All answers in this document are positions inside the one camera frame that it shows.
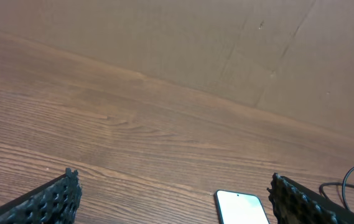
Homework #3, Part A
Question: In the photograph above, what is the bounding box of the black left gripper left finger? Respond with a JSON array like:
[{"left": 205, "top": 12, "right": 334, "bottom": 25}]
[{"left": 0, "top": 168, "right": 82, "bottom": 224}]

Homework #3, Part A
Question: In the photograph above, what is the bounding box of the black USB charging cable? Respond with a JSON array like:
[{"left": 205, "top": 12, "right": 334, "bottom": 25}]
[{"left": 319, "top": 159, "right": 354, "bottom": 211}]

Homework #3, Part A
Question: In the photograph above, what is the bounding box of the brown cardboard backboard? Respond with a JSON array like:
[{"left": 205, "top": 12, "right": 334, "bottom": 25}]
[{"left": 0, "top": 0, "right": 354, "bottom": 137}]

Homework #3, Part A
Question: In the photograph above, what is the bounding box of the blue Galaxy smartphone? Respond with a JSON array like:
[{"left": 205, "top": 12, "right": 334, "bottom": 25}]
[{"left": 214, "top": 190, "right": 269, "bottom": 224}]

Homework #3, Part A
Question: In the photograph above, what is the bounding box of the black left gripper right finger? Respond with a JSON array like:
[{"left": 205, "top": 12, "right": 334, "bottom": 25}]
[{"left": 268, "top": 173, "right": 354, "bottom": 224}]

